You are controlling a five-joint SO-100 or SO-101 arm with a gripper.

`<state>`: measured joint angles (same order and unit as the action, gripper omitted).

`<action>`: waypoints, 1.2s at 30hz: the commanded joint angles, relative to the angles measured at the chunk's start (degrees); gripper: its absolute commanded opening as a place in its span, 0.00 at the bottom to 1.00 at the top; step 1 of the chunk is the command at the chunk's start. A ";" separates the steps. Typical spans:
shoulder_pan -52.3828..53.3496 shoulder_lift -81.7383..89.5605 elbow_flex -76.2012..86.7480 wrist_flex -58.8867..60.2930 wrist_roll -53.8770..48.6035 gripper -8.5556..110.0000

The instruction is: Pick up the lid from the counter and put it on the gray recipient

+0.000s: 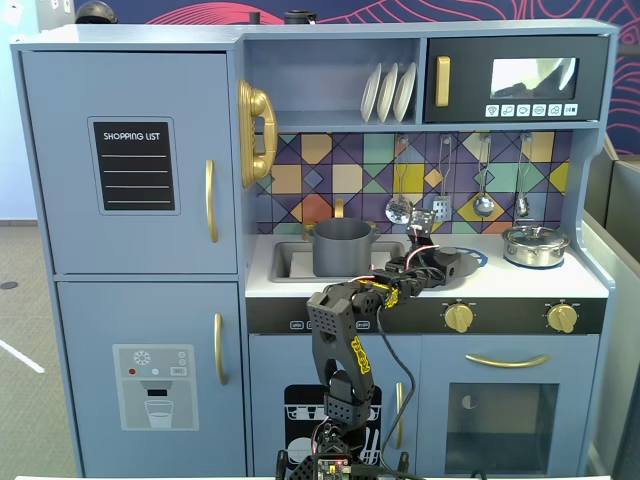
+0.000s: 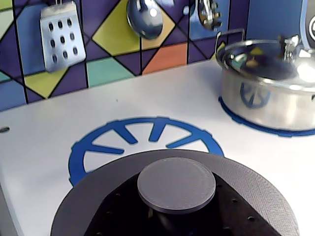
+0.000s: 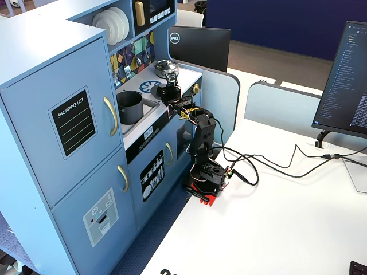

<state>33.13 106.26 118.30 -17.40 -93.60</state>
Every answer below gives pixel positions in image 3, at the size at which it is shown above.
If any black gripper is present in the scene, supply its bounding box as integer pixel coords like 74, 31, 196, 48
157, 81, 196, 115

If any silver pot with lid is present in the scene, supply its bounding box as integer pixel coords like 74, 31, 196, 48
152, 59, 180, 80

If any silver toy ladle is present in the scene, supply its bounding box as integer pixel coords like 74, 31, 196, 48
132, 41, 143, 67

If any dark gray pot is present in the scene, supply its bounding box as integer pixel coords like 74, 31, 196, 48
116, 91, 144, 125

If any silver toy spatula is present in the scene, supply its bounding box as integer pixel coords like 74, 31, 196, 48
123, 47, 134, 78

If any light blue desk divider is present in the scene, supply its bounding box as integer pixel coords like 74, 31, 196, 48
244, 81, 367, 157
171, 58, 241, 144

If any black Dell monitor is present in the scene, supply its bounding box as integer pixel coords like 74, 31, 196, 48
167, 25, 232, 73

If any white chair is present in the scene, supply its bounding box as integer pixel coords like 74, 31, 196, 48
175, 9, 205, 28

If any white plate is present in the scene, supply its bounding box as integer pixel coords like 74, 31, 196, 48
110, 6, 131, 40
92, 10, 118, 47
101, 8, 126, 44

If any red base clamp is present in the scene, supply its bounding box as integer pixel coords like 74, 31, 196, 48
185, 179, 230, 208

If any blue toy kitchen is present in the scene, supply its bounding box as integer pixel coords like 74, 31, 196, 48
0, 0, 203, 275

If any monitor with lit screen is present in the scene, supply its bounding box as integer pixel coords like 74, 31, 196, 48
311, 20, 367, 140

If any silver flat stand plate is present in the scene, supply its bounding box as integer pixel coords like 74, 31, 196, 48
342, 156, 367, 194

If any black keyboard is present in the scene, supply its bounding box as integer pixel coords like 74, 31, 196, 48
349, 261, 367, 275

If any long gold fridge handle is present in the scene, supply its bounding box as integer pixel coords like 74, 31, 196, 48
103, 96, 119, 138

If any gold dishwasher handle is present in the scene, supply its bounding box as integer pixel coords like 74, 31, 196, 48
165, 142, 175, 167

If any gold microwave handle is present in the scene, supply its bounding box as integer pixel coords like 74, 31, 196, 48
134, 1, 145, 28

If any short gold freezer handle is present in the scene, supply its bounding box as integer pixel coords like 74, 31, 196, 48
116, 164, 130, 194

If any black cable with connector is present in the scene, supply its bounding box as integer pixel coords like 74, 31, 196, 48
220, 142, 367, 170

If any black looped cable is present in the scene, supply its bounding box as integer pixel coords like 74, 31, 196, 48
213, 117, 367, 187

